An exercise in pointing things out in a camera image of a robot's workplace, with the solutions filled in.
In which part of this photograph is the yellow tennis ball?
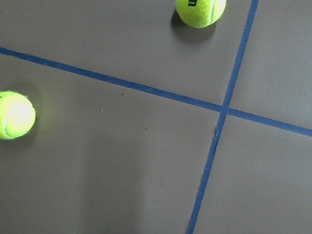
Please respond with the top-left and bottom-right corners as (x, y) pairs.
(175, 0), (227, 28)
(0, 91), (36, 140)

